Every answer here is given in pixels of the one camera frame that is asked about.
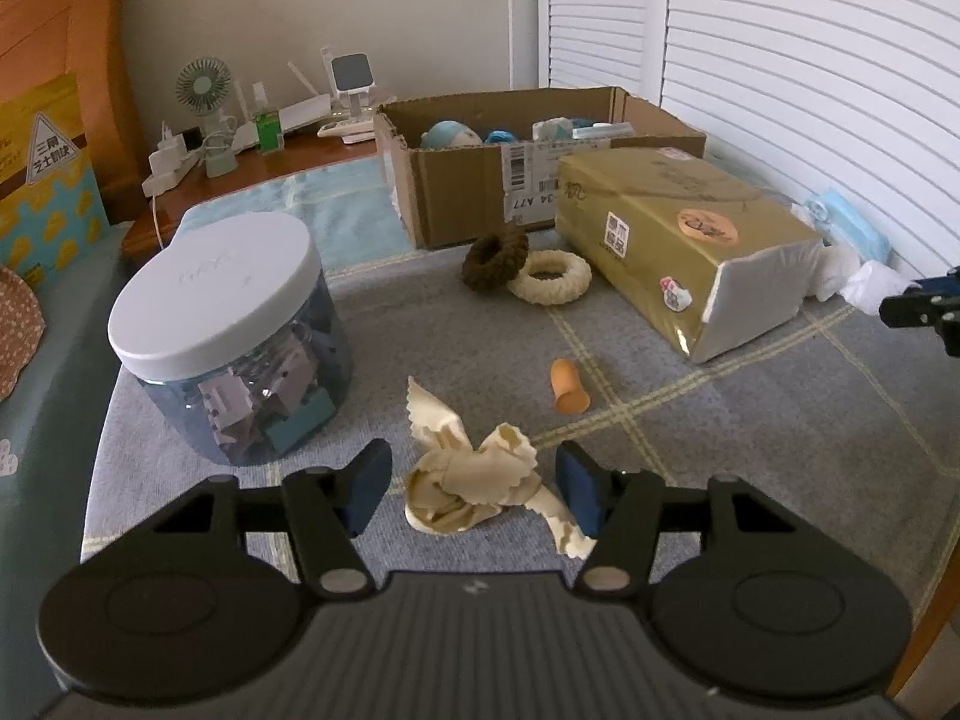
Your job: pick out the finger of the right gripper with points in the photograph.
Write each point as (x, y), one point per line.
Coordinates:
(949, 284)
(916, 308)

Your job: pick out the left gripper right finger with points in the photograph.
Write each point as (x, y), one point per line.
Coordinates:
(620, 511)

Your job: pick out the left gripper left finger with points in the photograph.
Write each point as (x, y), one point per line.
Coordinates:
(326, 509)

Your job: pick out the white cloth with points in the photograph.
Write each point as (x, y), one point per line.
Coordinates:
(864, 285)

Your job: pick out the blue face mask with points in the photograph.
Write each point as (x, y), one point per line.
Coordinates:
(603, 130)
(841, 223)

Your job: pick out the cream cloth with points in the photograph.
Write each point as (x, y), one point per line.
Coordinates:
(455, 485)

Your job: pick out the brown scrunchie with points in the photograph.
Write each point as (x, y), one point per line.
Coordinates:
(495, 259)

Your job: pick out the blue cap plush toy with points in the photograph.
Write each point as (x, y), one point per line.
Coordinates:
(450, 134)

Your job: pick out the blue patterned pouch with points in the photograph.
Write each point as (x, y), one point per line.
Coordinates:
(558, 128)

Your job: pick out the grey plaid mat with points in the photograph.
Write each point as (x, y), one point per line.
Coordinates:
(850, 424)

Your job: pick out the clear jar white lid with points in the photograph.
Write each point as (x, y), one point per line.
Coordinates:
(233, 334)

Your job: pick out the gold tissue pack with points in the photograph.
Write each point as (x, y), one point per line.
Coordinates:
(709, 260)

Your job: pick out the white louvered door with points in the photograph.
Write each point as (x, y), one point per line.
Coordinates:
(859, 97)

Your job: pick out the teal towel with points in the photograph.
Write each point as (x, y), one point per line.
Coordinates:
(347, 207)

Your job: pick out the wooden nightstand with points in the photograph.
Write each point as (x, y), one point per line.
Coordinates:
(156, 226)

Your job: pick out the brown dotted pillow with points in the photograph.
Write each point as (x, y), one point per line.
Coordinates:
(22, 327)

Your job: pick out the cardboard box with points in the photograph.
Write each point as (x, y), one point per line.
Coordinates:
(451, 196)

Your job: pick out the white remote control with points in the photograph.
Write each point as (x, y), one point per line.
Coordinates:
(351, 131)

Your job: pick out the white power strip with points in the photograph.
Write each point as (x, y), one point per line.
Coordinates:
(169, 163)

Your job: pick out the green bottle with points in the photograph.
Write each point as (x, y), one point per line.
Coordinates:
(267, 121)

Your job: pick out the white router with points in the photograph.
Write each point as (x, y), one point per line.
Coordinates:
(310, 111)

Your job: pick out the white phone stand screen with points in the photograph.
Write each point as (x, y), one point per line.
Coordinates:
(354, 91)

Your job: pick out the small green desk fan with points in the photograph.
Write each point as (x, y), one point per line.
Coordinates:
(203, 86)

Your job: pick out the wooden headboard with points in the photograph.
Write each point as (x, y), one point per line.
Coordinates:
(45, 39)

